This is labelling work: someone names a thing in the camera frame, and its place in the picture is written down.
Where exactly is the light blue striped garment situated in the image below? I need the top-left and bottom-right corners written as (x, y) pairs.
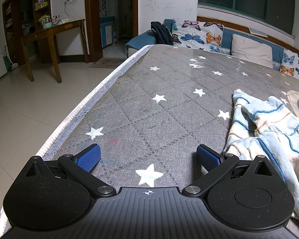
top-left (223, 89), bottom-right (299, 229)

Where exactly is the wooden table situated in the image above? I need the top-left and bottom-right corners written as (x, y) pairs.
top-left (20, 19), bottom-right (90, 84)

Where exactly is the large butterfly-print cushion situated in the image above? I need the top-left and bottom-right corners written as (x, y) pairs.
top-left (171, 19), bottom-right (225, 53)

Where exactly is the doormat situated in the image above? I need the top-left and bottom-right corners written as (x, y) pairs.
top-left (87, 58), bottom-right (126, 69)

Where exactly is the blue cabinet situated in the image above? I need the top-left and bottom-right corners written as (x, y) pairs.
top-left (100, 16), bottom-right (116, 48)

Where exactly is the wooden shelf cabinet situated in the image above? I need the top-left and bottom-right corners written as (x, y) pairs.
top-left (2, 0), bottom-right (51, 65)

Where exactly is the teal kettle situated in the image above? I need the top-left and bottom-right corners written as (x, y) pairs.
top-left (42, 16), bottom-right (53, 29)

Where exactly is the wooden door frame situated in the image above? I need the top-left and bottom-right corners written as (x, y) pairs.
top-left (84, 0), bottom-right (139, 63)

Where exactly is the small butterfly-print cushion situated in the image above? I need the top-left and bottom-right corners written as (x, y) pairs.
top-left (280, 48), bottom-right (299, 79)

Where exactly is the grey pillow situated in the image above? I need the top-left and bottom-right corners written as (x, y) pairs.
top-left (230, 33), bottom-right (273, 68)

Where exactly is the broom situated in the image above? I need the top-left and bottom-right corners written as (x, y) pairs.
top-left (5, 46), bottom-right (20, 70)

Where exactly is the blue sofa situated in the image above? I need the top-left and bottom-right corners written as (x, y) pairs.
top-left (125, 16), bottom-right (299, 80)

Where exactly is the round cushion with cream rim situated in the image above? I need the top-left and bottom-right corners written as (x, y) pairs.
top-left (286, 90), bottom-right (299, 121)

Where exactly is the black backpack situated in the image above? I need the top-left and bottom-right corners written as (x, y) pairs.
top-left (151, 21), bottom-right (174, 46)

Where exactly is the book on window sill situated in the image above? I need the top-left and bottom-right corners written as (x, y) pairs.
top-left (249, 27), bottom-right (268, 36)

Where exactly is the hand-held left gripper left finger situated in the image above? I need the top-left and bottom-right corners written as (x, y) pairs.
top-left (24, 143), bottom-right (116, 198)

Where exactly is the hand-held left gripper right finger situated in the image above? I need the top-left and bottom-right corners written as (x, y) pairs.
top-left (183, 144), bottom-right (277, 198)

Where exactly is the grey star-print mattress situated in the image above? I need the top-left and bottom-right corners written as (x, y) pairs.
top-left (0, 44), bottom-right (299, 239)

